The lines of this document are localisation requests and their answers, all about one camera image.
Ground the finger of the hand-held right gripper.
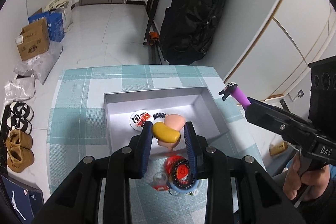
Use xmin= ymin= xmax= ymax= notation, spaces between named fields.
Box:
xmin=245 ymin=97 xmax=316 ymax=136

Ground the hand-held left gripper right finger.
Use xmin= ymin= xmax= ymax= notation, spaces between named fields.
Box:
xmin=184 ymin=121 xmax=306 ymax=224

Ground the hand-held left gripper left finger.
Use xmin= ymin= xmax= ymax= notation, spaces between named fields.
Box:
xmin=31 ymin=121 xmax=154 ymax=224

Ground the yellow bean hair clip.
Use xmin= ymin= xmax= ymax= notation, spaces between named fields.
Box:
xmin=152 ymin=122 xmax=181 ymax=144

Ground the red round badge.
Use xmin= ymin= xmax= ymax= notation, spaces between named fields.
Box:
xmin=165 ymin=156 xmax=191 ymax=185

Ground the white round badge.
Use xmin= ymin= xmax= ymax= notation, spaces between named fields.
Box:
xmin=130 ymin=110 xmax=153 ymax=131

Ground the black bead bracelet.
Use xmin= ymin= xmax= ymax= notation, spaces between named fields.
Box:
xmin=168 ymin=160 xmax=198 ymax=191

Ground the purple ring bracelet with charm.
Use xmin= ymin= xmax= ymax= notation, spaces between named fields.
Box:
xmin=218 ymin=81 xmax=253 ymax=109

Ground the grey box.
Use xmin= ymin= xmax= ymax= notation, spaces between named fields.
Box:
xmin=104 ymin=87 xmax=229 ymax=155

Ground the blue ring bracelet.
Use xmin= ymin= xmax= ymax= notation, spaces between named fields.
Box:
xmin=168 ymin=179 xmax=201 ymax=197

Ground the person's right hand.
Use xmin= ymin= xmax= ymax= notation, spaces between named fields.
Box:
xmin=283 ymin=152 xmax=313 ymax=200

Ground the yellow packet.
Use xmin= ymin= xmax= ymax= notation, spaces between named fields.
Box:
xmin=269 ymin=142 xmax=289 ymax=157

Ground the white wardrobe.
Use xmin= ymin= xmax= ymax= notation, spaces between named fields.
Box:
xmin=223 ymin=0 xmax=336 ymax=107

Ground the teal checked tablecloth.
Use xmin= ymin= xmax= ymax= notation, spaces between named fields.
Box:
xmin=49 ymin=64 xmax=268 ymax=224

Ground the orange and black tool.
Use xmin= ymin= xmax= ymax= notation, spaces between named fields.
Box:
xmin=148 ymin=32 xmax=160 ymax=45

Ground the tan suede boot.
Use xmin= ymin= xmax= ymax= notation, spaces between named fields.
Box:
xmin=6 ymin=130 xmax=33 ymax=149
xmin=7 ymin=147 xmax=35 ymax=174

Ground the black backpack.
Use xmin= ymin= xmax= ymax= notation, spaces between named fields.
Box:
xmin=159 ymin=0 xmax=232 ymax=66

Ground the black and white slipper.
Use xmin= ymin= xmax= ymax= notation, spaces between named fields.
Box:
xmin=5 ymin=115 xmax=33 ymax=134
xmin=4 ymin=102 xmax=35 ymax=120

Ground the dark blue shoe box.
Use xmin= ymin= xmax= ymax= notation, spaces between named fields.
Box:
xmin=1 ymin=174 xmax=44 ymax=224

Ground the white plastic package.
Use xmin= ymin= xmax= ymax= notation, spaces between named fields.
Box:
xmin=4 ymin=77 xmax=36 ymax=106

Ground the small grey plastic parcel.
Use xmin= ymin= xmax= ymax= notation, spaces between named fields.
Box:
xmin=14 ymin=60 xmax=36 ymax=76

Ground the blue cardboard box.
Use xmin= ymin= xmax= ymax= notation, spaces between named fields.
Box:
xmin=28 ymin=10 xmax=66 ymax=42

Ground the brown cardboard box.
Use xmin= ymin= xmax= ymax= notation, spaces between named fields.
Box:
xmin=17 ymin=18 xmax=50 ymax=61

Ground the cream canvas tote bag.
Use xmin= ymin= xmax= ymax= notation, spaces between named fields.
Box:
xmin=44 ymin=0 xmax=73 ymax=31

